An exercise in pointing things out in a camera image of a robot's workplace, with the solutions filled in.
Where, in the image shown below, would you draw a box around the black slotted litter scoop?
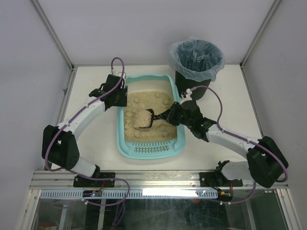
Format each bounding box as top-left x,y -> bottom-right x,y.
135,109 -> 162,129

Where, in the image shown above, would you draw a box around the teal plastic litter box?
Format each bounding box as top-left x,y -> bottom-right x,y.
117,74 -> 186,160

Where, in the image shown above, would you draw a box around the black trash bin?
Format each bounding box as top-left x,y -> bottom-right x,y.
175,42 -> 212,101

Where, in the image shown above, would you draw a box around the translucent blue bin liner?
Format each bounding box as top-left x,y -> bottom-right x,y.
168,36 -> 225,82

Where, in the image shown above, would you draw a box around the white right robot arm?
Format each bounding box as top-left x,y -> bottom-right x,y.
157,100 -> 289,188

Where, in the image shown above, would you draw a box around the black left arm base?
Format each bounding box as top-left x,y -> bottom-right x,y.
73,172 -> 116,188

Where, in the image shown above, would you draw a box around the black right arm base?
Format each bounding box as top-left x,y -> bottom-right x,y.
199,172 -> 243,188

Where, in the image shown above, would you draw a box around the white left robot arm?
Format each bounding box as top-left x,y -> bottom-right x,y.
42,74 -> 128,181

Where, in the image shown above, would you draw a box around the beige pellet cat litter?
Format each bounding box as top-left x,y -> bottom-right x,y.
124,91 -> 177,142

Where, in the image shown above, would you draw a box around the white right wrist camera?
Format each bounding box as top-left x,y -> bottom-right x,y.
180,88 -> 193,105

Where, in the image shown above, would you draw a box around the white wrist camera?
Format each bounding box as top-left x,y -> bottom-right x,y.
111,69 -> 126,78
180,88 -> 193,105

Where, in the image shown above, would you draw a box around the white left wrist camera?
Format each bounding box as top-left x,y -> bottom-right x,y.
111,69 -> 126,78

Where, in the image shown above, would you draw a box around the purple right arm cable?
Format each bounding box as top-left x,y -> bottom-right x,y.
189,85 -> 290,206

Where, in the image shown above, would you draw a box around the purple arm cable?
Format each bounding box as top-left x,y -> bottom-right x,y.
189,85 -> 290,206
44,57 -> 127,173

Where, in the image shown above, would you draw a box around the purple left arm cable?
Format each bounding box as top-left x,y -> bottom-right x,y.
44,57 -> 127,173

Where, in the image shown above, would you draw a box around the white slotted cable duct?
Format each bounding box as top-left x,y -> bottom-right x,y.
40,188 -> 218,200

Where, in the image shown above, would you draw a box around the left aluminium frame post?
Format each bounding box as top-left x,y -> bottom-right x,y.
29,0 -> 74,70

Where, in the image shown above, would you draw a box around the aluminium frame post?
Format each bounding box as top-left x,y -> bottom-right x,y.
240,0 -> 282,69
29,0 -> 74,70

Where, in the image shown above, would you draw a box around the aluminium mounting rail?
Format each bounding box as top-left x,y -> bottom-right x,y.
31,169 -> 287,190

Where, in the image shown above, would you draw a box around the right aluminium frame post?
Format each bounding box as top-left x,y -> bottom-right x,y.
240,0 -> 282,69

